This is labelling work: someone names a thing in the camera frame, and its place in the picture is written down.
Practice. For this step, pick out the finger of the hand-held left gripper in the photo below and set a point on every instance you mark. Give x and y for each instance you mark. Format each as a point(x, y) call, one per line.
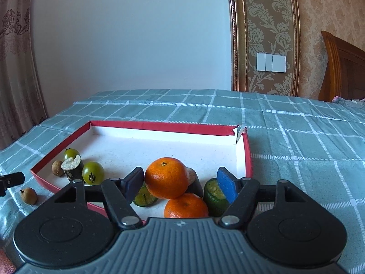
point(12, 180)

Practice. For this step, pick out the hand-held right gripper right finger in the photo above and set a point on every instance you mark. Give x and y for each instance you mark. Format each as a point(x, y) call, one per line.
point(227, 184)

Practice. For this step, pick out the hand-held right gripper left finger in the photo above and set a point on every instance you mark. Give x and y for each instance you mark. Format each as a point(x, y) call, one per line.
point(132, 185)

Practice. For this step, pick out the green cucumber end piece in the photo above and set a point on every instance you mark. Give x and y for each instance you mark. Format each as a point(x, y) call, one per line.
point(147, 198)

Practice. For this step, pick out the green cucumber cylinder piece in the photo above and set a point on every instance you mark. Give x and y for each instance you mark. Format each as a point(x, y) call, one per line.
point(212, 198)

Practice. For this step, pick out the brown longan with stem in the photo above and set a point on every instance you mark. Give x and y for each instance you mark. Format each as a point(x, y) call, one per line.
point(29, 196)

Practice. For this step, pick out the orange tangerine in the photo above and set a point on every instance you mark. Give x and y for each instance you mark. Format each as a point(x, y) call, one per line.
point(166, 177)
point(185, 207)

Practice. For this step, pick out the green tomato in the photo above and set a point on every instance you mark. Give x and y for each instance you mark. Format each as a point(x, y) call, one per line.
point(70, 154)
point(92, 172)

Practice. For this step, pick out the red cardboard box tray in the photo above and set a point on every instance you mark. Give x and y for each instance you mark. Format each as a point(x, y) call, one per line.
point(171, 145)

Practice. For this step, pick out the notched sugarcane piece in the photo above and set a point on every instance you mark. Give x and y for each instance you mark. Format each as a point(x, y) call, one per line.
point(72, 169)

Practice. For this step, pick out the green checkered tablecloth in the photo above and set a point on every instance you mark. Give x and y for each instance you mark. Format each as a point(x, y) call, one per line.
point(299, 148)

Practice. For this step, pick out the patterned beige curtain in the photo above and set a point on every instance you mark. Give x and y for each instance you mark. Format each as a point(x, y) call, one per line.
point(17, 62)

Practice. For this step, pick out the small pink fabric item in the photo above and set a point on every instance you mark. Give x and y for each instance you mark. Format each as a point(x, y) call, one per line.
point(338, 99)

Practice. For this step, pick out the small white object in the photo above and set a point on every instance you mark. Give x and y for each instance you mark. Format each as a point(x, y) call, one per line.
point(358, 100)

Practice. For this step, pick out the white wall switch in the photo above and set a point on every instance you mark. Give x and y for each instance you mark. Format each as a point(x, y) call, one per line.
point(271, 62)

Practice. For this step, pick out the gold framed wall panel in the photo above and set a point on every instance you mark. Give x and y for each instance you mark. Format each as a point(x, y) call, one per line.
point(265, 20)

